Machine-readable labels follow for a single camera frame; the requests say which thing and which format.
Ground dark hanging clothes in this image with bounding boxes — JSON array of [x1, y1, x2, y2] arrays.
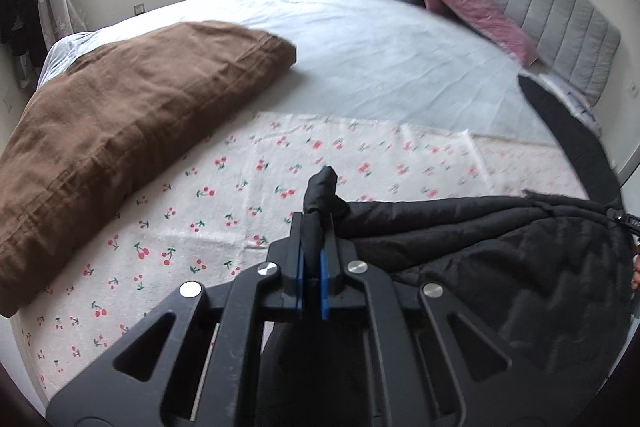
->
[[0, 0, 45, 90]]

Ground bed with grey sheet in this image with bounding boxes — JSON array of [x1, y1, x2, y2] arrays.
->
[[10, 0, 626, 408]]

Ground brown folded blanket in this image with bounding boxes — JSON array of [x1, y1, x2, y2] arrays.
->
[[0, 21, 298, 319]]

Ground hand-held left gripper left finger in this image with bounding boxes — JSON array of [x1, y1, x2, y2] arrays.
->
[[47, 212, 306, 427]]

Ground pink velvet pillow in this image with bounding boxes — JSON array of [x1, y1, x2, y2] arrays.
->
[[420, 0, 541, 65]]

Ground cherry print sheet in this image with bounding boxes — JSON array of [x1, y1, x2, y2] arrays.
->
[[12, 112, 601, 403]]

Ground black quilted puffer jacket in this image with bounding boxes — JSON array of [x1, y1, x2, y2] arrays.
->
[[255, 166, 637, 427]]

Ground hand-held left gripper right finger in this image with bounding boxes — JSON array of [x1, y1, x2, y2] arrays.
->
[[320, 215, 591, 427]]

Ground grey padded headboard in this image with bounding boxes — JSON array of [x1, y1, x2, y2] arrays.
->
[[390, 0, 622, 106]]

